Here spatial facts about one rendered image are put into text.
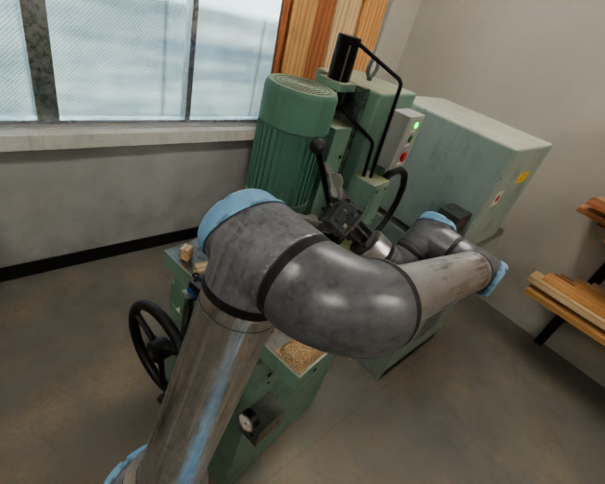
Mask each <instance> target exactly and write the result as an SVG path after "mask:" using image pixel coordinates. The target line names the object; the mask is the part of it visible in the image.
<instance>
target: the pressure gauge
mask: <svg viewBox="0 0 605 484"><path fill-rule="evenodd" d="M238 421H239V423H240V424H241V426H242V427H243V429H244V430H245V431H247V432H248V433H253V432H254V430H255V429H256V428H258V427H259V424H260V421H259V417H258V416H257V415H256V413H255V412H254V411H253V409H252V408H246V409H245V410H243V411H242V412H241V413H239V414H238ZM245 423H246V424H245Z"/></svg>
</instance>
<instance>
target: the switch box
mask: <svg viewBox="0 0 605 484"><path fill-rule="evenodd" d="M423 121H424V114H421V113H419V112H417V111H414V110H412V109H395V111H394V114H393V117H392V120H391V123H390V126H389V129H388V132H387V134H386V137H385V140H384V143H383V146H382V149H381V152H380V155H379V158H378V161H377V165H379V166H381V167H383V168H385V169H387V170H391V169H394V168H397V167H400V166H402V165H403V164H404V163H405V161H403V162H402V163H401V164H399V165H397V163H398V162H400V156H401V155H402V154H403V153H404V152H406V153H407V155H408V154H409V152H410V150H411V147H412V145H413V143H414V140H415V138H416V136H417V134H418V131H419V129H420V127H421V124H422V122H423ZM416 122H418V123H419V126H418V128H416V129H414V125H415V123H416ZM411 130H415V132H414V133H411ZM411 134H412V135H413V139H412V141H411V142H409V146H406V147H404V145H405V144H407V143H408V142H407V139H408V137H409V136H410V135H411ZM406 158H407V157H406ZM405 160H406V159H405Z"/></svg>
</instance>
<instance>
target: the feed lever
mask: <svg viewBox="0 0 605 484"><path fill-rule="evenodd" d="M325 148H326V143H325V141H324V140H323V139H322V138H321V137H314V138H312V139H311V140H310V142H309V149H310V151H311V152H312V153H313V154H316V158H317V162H318V166H319V171H320V176H321V180H322V185H323V189H324V193H325V198H326V203H327V208H329V206H328V204H331V199H330V196H329V193H328V191H329V189H328V183H327V174H326V169H325V164H324V159H323V154H322V152H323V151H324V150H325ZM323 234H324V235H325V236H326V237H327V238H329V240H331V241H332V242H334V243H335V244H337V245H340V244H341V243H342V242H343V241H344V239H345V238H343V237H341V236H334V235H333V233H323Z"/></svg>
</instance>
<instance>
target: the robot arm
mask: <svg viewBox="0 0 605 484"><path fill-rule="evenodd" d="M324 164H325V169H326V174H327V182H328V185H329V191H328V193H329V196H330V197H331V198H334V199H336V200H337V203H335V204H328V206H329V208H327V209H326V210H325V211H324V212H323V213H321V216H320V217H319V218H317V216H316V215H314V214H308V215H303V214H301V213H296V212H295V211H293V210H292V209H291V208H290V207H289V206H288V204H287V203H286V202H284V201H282V200H279V199H277V198H275V197H274V196H273V195H271V194H270V193H268V192H266V191H264V190H261V189H255V188H250V189H243V190H239V191H236V192H234V193H231V194H229V195H228V196H227V197H226V198H225V199H224V200H222V201H219V202H218V203H217V204H215V205H214V206H213V207H212V208H211V209H210V210H209V211H208V212H207V214H206V216H205V217H204V219H203V220H202V222H201V224H200V226H199V229H198V237H197V238H198V243H199V246H200V247H201V251H202V253H203V254H205V255H206V256H208V263H207V265H206V269H205V273H204V276H203V278H202V282H201V291H200V294H199V297H198V300H197V302H196V305H195V307H194V310H193V313H192V316H191V319H190V322H189V325H188V328H187V331H186V333H185V336H184V339H183V341H182V344H181V349H180V352H179V355H178V358H177V361H176V364H175V367H174V370H173V373H172V375H171V377H170V380H169V383H168V386H167V389H166V392H165V395H164V398H163V401H162V404H161V406H160V408H159V411H158V414H157V419H156V422H155V425H154V428H153V430H152V433H151V436H150V439H149V442H148V444H147V445H145V446H143V447H141V448H138V449H137V450H135V451H134V452H132V453H131V454H130V455H128V456H127V460H126V461H125V462H120V463H119V464H118V465H117V466H116V467H115V468H114V469H113V471H112V472H111V473H110V474H109V476H108V478H107V479H106V481H105V483H104V484H208V472H207V466H208V464H209V462H210V460H211V458H212V456H213V454H214V451H215V449H216V448H217V446H218V444H219V442H220V440H221V438H222V436H223V433H224V431H225V429H226V427H227V425H228V423H229V421H230V417H231V415H232V413H233V411H234V409H235V407H236V405H237V403H238V401H239V399H240V397H241V395H242V393H243V391H244V389H245V387H246V384H247V382H248V380H249V378H250V376H251V374H252V372H253V370H254V366H255V364H256V362H257V360H258V358H259V356H260V355H261V353H262V350H263V348H264V346H265V344H266V342H267V340H268V338H269V336H270V333H271V331H272V329H273V327H274V326H275V327H276V328H277V329H279V330H280V331H282V332H283V333H285V334H286V335H287V336H289V337H291V338H293V339H295V340H297V341H299V342H300V343H302V344H304V345H307V346H309V347H311V348H313V349H316V350H318V351H323V352H326V353H330V354H333V355H337V356H343V357H348V358H356V359H373V358H379V357H383V356H387V355H389V354H391V353H394V352H395V351H398V350H399V349H401V348H403V347H404V346H406V345H407V344H408V343H409V342H410V341H411V340H412V339H413V338H414V337H415V335H416V333H417V332H418V330H419V327H420V325H421V321H423V320H425V319H427V318H429V317H430V316H432V315H434V314H436V313H438V312H439V311H441V310H443V309H445V308H447V307H448V306H450V305H452V304H454V303H457V302H458V301H460V300H462V299H464V298H466V297H467V296H468V295H470V294H472V293H474V292H475V293H476V295H478V296H481V297H483V298H487V297H488V296H489V295H490V293H491V292H492V291H493V290H494V288H495V287H496V285H497V284H498V283H499V281H500V280H501V279H502V277H503V276H504V275H505V273H506V272H507V271H508V265H507V264H506V263H504V262H503V261H502V260H501V259H500V258H496V257H495V256H493V255H492V254H489V253H488V252H486V251H484V250H483V249H481V248H479V247H478V246H476V245H475V244H473V243H472V242H471V241H469V240H467V239H465V238H464V237H463V236H462V235H460V234H458V233H456V227H455V225H454V224H453V223H452V222H451V221H450V220H449V219H448V218H447V217H446V216H444V215H442V214H440V213H437V212H433V211H427V212H425V213H423V214H422V215H421V216H420V217H419V218H418V219H417V220H416V221H415V222H414V224H413V225H412V226H411V228H410V229H409V230H408V231H407V232H406V233H405V235H404V236H403V237H402V238H401V239H400V240H399V242H398V243H397V244H396V245H393V244H392V243H391V241H390V240H389V239H388V238H387V237H386V236H385V235H384V234H383V233H382V232H381V231H379V230H372V229H371V228H369V227H368V226H367V225H366V224H365V223H364V222H363V221H362V220H361V218H362V216H363V215H364V214H365V212H364V211H363V210H362V209H361V208H360V207H359V206H358V205H357V204H356V203H355V202H354V201H353V200H352V199H351V198H349V196H348V194H347V192H346V191H345V189H344V188H343V187H342V184H343V178H342V176H341V175H339V174H336V173H335V172H334V171H333V169H332V168H331V167H330V166H329V165H328V164H327V163H326V162H324ZM351 202H352V203H353V204H354V205H355V206H356V207H357V208H358V209H356V208H355V207H354V206H353V205H352V204H351ZM359 215H360V216H359ZM323 233H333V235H334V236H341V237H343V238H345V239H347V240H349V241H352V242H351V245H350V250H351V252H349V251H347V250H345V249H344V248H342V247H340V246H339V245H337V244H335V243H334V242H332V241H331V240H329V238H327V237H326V236H325V235H324V234H323Z"/></svg>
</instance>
